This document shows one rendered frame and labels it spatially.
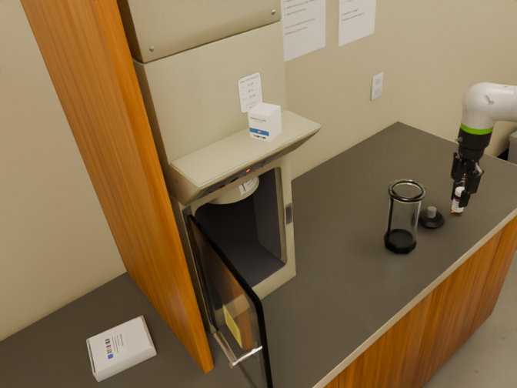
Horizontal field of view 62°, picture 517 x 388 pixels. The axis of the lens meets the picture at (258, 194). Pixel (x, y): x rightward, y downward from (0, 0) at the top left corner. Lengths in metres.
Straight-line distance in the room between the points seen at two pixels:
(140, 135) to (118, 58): 0.13
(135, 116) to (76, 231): 0.74
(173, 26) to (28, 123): 0.55
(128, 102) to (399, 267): 1.00
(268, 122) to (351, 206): 0.82
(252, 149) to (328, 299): 0.60
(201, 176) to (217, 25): 0.28
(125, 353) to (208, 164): 0.61
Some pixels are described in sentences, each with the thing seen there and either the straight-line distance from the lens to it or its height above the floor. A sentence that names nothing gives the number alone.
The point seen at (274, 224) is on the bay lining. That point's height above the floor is 1.15.
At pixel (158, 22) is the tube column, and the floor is 1.77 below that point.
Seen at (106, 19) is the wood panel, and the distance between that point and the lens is 0.67.
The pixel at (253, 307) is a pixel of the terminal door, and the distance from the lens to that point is 0.75.
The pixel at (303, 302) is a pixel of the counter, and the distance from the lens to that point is 1.30.
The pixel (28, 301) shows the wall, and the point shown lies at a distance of 1.49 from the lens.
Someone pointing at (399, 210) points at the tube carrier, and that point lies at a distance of 1.35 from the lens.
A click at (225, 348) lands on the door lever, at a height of 1.21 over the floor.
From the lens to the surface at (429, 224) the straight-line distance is 1.55.
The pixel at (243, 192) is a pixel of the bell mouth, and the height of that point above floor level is 1.33.
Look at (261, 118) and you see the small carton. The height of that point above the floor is 1.56.
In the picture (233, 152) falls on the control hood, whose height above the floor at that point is 1.51.
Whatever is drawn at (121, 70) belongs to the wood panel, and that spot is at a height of 1.74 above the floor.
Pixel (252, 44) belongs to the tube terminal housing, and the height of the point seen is 1.68.
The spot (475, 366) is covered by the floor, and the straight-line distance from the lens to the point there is 2.42.
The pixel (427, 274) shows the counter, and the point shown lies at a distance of 1.42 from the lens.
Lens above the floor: 1.95
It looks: 36 degrees down
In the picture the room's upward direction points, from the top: 6 degrees counter-clockwise
